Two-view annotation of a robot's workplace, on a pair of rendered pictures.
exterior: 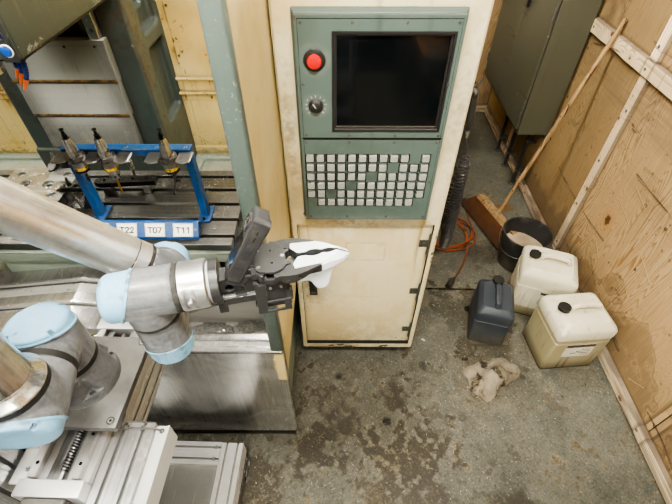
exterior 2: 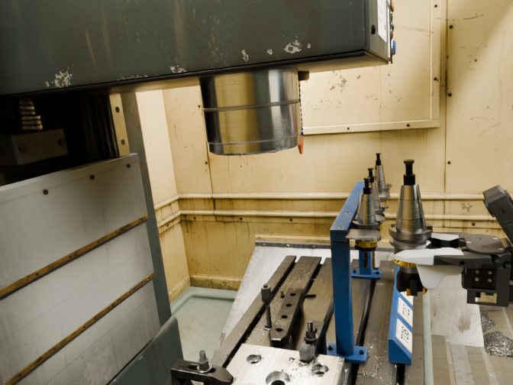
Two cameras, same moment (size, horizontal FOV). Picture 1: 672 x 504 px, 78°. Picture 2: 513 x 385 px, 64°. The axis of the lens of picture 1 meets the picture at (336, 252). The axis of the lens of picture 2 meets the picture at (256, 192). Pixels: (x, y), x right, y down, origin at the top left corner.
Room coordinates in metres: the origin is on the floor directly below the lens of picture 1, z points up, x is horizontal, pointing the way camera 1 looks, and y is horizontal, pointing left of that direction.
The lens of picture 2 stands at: (1.17, 1.86, 1.54)
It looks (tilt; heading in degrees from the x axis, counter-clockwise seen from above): 14 degrees down; 292
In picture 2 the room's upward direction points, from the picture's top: 6 degrees counter-clockwise
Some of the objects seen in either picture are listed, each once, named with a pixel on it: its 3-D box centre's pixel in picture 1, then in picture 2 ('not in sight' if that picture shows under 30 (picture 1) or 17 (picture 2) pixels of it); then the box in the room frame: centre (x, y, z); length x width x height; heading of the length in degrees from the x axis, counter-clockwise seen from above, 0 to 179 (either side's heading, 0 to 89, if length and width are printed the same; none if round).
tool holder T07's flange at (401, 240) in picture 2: not in sight; (410, 234); (1.18, 1.23, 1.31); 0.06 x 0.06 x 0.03
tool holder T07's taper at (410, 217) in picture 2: not in sight; (410, 205); (1.18, 1.23, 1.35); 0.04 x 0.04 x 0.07
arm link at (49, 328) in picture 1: (49, 340); not in sight; (0.45, 0.57, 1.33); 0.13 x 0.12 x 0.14; 13
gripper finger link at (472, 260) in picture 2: not in sight; (464, 257); (1.11, 1.26, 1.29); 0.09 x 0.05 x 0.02; 13
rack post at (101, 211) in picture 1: (87, 185); (343, 299); (1.33, 0.98, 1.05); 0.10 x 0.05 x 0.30; 0
